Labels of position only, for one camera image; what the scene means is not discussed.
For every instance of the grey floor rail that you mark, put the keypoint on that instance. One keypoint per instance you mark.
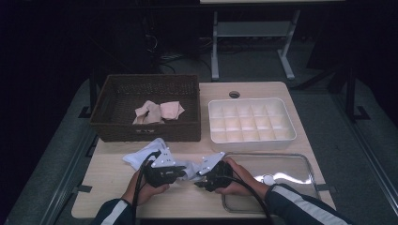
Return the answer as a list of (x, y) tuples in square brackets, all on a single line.
[(375, 175), (62, 187)]

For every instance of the person's right hand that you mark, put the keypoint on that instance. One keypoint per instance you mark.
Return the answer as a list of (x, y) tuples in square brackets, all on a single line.
[(241, 170)]

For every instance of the brown woven basket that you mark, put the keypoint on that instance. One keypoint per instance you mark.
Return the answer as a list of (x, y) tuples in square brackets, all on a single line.
[(125, 93)]

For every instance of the dark round table grommet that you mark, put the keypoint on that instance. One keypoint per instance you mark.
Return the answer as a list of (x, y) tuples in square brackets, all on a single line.
[(234, 94)]

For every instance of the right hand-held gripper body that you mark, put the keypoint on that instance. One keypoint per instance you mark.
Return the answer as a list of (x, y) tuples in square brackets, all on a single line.
[(220, 176)]

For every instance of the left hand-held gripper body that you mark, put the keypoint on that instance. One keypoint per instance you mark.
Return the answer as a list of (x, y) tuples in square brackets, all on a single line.
[(156, 178)]

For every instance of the white sock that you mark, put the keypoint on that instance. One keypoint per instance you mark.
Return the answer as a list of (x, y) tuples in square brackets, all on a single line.
[(140, 156)]

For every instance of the clear lid with white knob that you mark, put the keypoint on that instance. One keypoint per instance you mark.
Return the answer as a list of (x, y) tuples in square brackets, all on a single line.
[(281, 165)]

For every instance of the black metal stand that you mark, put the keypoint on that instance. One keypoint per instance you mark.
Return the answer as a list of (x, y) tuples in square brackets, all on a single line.
[(93, 90), (350, 93)]

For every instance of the grey tape strip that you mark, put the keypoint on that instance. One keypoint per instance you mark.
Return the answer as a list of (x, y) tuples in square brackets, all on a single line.
[(327, 188), (83, 188)]

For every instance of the white divided organizer box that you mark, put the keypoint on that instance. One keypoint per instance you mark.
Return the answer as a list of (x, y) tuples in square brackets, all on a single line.
[(247, 146)]

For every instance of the black slanted stand leg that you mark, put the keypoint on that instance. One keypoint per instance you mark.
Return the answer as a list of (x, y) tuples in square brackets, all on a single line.
[(319, 78)]

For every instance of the white metal frame desk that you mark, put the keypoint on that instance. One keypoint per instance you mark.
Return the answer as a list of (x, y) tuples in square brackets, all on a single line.
[(250, 28)]

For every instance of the person's left hand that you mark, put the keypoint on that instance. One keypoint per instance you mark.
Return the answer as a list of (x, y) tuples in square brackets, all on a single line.
[(147, 192)]

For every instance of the tan sock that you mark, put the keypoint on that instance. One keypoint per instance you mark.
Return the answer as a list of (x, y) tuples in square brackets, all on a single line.
[(147, 112)]

